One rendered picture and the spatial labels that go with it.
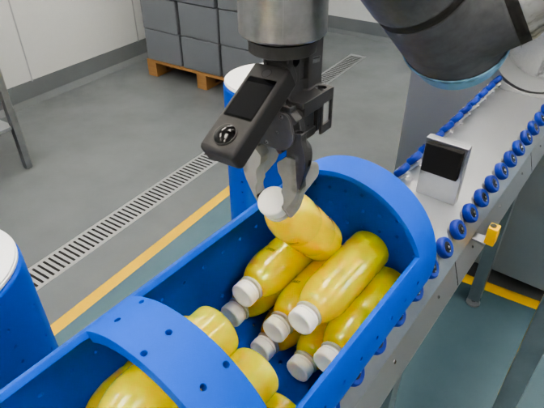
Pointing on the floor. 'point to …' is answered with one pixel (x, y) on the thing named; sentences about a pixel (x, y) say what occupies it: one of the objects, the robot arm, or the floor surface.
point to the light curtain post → (523, 362)
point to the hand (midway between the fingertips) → (271, 204)
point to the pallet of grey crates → (194, 39)
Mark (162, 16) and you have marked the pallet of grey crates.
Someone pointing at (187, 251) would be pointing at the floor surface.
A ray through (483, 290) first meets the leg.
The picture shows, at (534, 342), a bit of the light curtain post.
